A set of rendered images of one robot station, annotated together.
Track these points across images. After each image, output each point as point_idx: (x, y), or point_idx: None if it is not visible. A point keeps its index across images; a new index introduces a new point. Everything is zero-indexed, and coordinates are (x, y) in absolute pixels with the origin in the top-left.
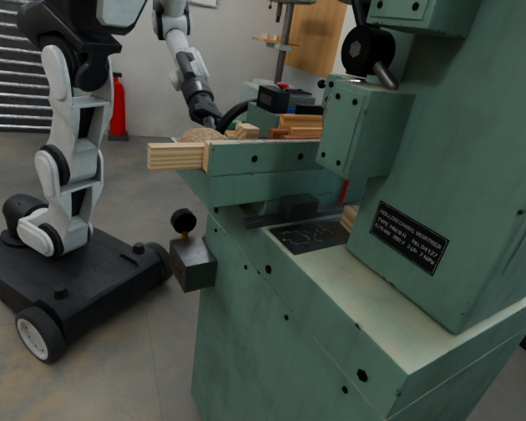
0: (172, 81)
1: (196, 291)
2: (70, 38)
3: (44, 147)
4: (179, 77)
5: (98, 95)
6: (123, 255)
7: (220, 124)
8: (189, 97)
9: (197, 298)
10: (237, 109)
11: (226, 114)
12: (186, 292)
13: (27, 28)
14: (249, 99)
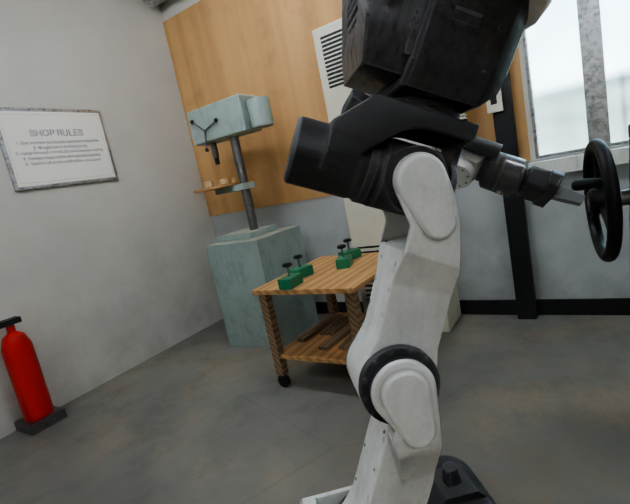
0: (470, 171)
1: (505, 489)
2: (451, 127)
3: (380, 358)
4: (477, 162)
5: (398, 234)
6: (448, 501)
7: (614, 173)
8: (520, 174)
9: (524, 495)
10: (610, 151)
11: (610, 161)
12: (503, 501)
13: (337, 152)
14: (599, 141)
